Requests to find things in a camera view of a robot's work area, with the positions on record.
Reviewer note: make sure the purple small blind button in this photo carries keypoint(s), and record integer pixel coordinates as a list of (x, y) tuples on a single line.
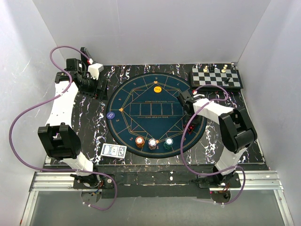
[(110, 115)]

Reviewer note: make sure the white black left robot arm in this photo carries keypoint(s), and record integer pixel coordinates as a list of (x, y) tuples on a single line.
[(58, 138)]

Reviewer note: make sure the blue playing card box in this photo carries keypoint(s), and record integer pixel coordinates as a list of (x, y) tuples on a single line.
[(114, 151)]

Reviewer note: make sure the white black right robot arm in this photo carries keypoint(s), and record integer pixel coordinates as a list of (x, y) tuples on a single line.
[(236, 127)]

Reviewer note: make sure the green poker chip stack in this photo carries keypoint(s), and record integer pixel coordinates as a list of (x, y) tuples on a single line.
[(168, 143)]

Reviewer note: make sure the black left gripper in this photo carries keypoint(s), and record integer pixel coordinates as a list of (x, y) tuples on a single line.
[(97, 92)]

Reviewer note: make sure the yellow big blind button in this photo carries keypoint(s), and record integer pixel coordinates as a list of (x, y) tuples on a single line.
[(157, 89)]

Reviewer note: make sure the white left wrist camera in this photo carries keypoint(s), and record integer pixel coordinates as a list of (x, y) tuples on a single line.
[(95, 70)]

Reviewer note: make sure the aluminium rail frame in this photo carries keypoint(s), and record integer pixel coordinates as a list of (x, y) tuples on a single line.
[(162, 198)]

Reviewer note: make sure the white chess piece left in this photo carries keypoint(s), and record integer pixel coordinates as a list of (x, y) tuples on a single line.
[(205, 69)]

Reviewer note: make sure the black card holder stand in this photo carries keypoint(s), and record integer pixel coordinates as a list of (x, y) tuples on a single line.
[(85, 56)]

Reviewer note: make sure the black chess piece back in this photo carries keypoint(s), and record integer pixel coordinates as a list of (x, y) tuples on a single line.
[(211, 68)]

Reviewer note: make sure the white chess piece right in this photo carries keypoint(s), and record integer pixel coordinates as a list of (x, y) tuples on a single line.
[(224, 69)]

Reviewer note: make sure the blue white poker chip stack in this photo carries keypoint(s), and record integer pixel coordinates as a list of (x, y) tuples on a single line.
[(152, 144)]

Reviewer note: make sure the orange poker chip stack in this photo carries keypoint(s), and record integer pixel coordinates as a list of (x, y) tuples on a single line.
[(139, 142)]

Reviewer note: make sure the round blue poker mat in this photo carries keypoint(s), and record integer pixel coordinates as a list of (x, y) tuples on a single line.
[(140, 112)]

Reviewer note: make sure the white chess piece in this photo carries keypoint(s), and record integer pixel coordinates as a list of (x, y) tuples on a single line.
[(205, 69), (224, 69)]

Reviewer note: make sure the black white chess board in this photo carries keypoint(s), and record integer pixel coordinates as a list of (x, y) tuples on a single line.
[(198, 78)]

